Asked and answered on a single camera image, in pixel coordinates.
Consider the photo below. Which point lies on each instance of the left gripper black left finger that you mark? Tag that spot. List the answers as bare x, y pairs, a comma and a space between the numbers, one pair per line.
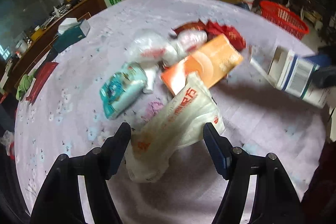
59, 200

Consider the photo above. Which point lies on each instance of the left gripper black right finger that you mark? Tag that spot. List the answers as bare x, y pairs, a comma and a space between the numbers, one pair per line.
275, 201

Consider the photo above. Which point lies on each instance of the blue white medicine box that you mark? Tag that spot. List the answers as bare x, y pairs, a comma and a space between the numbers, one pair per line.
288, 72

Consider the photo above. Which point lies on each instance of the orange medicine box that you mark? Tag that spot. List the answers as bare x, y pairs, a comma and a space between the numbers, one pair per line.
212, 62

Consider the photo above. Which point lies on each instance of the red wrapper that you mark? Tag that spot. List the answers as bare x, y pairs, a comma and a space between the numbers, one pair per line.
214, 29

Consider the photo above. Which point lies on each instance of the white plastic shopping bag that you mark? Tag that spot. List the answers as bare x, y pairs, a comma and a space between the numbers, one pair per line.
178, 124

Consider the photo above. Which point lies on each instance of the teal tissue pack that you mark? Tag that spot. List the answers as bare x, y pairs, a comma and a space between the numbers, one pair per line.
122, 89

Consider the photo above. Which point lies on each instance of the clear plastic bag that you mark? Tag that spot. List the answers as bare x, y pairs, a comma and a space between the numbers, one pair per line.
148, 46

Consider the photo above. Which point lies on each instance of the red plastic mesh basket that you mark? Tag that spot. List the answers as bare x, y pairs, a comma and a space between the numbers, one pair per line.
284, 18

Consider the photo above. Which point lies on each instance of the plastic bag on sofa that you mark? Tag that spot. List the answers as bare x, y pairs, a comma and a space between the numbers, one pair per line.
8, 141

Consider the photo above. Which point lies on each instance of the green cloth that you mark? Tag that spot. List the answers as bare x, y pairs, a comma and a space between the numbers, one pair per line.
24, 85

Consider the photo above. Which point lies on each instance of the red flat pouch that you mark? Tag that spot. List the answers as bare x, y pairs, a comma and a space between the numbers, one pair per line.
43, 73

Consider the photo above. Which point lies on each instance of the dark green tissue box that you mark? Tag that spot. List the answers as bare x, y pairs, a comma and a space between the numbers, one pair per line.
71, 36

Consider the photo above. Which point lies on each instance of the wooden counter with clutter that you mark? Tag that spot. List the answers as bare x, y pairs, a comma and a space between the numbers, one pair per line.
43, 43

